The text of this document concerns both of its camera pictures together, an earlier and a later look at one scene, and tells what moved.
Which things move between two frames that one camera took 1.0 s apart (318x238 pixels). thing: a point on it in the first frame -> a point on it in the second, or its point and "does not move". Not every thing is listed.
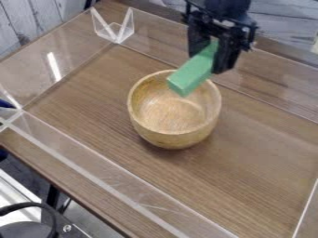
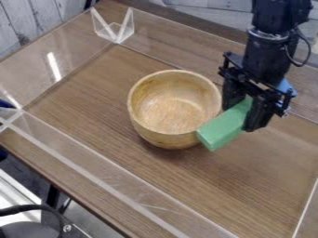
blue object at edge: x=8 y=105 does not move
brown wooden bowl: x=173 y=121 does not move
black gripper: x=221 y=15 -> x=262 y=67
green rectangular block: x=191 y=74 -> x=223 y=129
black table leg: x=52 y=196 does not move
